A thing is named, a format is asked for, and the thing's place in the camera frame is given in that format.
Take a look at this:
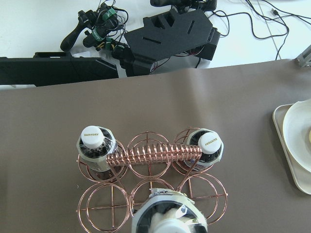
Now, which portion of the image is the tea bottle carried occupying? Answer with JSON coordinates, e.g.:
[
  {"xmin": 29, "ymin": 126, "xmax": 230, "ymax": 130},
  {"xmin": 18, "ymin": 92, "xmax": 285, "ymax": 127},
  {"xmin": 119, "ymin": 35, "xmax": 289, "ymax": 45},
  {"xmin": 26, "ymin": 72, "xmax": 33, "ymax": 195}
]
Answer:
[{"xmin": 131, "ymin": 188, "xmax": 208, "ymax": 233}]

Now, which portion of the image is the tea bottle rack right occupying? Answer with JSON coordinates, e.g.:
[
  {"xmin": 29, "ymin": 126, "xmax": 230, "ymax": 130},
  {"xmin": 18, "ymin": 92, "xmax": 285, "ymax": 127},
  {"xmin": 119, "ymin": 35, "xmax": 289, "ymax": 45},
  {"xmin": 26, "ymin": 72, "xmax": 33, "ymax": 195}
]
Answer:
[{"xmin": 175, "ymin": 127, "xmax": 224, "ymax": 171}]

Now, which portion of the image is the tea bottle rack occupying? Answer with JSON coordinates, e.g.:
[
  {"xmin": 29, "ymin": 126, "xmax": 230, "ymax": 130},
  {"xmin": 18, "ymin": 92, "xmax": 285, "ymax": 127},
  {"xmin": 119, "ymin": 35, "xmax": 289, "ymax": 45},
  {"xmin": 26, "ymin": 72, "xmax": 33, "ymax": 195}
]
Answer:
[
  {"xmin": 76, "ymin": 126, "xmax": 117, "ymax": 172},
  {"xmin": 175, "ymin": 127, "xmax": 224, "ymax": 171}
]

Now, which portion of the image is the tea bottle rack left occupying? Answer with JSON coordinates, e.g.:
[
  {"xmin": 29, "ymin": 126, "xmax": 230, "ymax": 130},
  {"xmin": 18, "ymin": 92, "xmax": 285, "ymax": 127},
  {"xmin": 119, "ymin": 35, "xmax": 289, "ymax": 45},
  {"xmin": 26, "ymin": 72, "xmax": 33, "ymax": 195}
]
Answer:
[{"xmin": 76, "ymin": 126, "xmax": 117, "ymax": 172}]

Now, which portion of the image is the cream rabbit tray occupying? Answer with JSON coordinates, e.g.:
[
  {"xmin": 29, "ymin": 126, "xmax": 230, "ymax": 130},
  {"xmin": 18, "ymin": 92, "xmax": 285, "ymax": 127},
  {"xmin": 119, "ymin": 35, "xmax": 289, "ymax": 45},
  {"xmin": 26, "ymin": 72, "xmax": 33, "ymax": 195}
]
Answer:
[{"xmin": 272, "ymin": 104, "xmax": 311, "ymax": 195}]

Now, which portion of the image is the black long bar stand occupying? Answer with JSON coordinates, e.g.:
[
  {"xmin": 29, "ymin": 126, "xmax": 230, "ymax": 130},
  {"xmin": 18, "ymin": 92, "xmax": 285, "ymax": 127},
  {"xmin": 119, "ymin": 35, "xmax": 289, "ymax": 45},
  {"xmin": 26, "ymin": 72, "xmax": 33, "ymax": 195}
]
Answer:
[{"xmin": 0, "ymin": 52, "xmax": 119, "ymax": 87}]

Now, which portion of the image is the white round plate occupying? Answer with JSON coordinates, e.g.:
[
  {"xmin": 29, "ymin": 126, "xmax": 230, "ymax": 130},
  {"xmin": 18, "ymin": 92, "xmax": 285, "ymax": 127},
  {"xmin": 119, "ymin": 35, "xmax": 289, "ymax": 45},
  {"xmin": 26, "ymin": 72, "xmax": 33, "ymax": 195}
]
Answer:
[{"xmin": 282, "ymin": 99, "xmax": 311, "ymax": 171}]

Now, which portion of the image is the black bracket device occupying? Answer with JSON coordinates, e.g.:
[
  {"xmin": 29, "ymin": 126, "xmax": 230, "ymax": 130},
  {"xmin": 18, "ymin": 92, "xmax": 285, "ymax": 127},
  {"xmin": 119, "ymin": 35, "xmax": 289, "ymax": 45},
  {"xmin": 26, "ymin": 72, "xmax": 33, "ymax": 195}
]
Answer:
[{"xmin": 118, "ymin": 9, "xmax": 220, "ymax": 77}]

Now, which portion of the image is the copper wire bottle rack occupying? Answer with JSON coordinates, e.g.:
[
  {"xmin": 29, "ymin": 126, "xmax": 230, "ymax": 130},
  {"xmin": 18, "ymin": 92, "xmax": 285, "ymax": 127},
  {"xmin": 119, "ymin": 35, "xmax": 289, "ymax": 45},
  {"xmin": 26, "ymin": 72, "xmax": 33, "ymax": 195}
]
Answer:
[{"xmin": 76, "ymin": 131, "xmax": 228, "ymax": 233}]

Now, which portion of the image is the aluminium frame post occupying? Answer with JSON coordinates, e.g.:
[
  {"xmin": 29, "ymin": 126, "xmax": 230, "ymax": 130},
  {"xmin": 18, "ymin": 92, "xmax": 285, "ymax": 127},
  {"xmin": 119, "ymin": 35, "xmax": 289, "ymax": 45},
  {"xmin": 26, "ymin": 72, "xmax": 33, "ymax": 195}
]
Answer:
[{"xmin": 296, "ymin": 45, "xmax": 311, "ymax": 67}]

